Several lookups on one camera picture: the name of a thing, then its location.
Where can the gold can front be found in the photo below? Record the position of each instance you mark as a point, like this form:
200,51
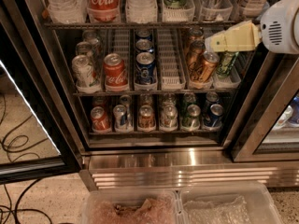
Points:
205,66

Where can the orange can bottom shelf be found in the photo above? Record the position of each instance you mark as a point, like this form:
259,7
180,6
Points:
146,118

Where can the white green can front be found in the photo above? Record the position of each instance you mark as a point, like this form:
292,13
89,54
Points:
84,71

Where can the blue can middle row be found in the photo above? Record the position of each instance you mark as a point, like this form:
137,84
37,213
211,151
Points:
144,45

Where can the white green can bottom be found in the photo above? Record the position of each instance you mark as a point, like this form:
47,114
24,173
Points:
169,117

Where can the gold can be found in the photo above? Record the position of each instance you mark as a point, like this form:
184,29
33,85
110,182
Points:
196,49
205,66

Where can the empty white shelf tray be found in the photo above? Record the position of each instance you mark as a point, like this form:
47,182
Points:
171,70

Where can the blue can bottom shelf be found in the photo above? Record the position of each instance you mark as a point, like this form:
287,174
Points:
213,116

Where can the open glass fridge door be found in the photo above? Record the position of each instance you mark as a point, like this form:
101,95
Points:
39,130

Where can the white green can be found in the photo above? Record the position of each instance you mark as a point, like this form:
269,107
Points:
169,117
84,71

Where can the green patterned can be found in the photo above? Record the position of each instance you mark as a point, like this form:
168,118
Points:
226,63

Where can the clear water bottle left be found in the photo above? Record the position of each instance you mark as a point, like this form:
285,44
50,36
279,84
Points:
67,11

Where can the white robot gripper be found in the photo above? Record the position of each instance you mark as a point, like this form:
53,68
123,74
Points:
277,32

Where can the red Coca-Cola can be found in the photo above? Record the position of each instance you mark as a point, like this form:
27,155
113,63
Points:
115,70

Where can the green can bottom shelf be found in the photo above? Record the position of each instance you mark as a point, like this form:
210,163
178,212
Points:
191,118

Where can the clear bin with bubble wrap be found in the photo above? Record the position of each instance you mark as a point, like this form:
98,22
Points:
228,203

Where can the gold can middle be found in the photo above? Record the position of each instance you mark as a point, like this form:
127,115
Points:
196,49

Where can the red can bottom shelf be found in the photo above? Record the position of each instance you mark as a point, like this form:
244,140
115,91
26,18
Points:
99,119

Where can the blue white can bottom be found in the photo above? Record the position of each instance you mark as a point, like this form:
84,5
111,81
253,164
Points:
120,115

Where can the silver can middle left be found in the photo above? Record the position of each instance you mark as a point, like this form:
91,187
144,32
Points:
85,48

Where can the clear bin with brown wrap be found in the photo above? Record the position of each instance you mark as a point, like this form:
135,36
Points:
131,206

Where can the blue Pepsi can front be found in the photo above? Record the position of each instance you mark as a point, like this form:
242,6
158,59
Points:
145,64

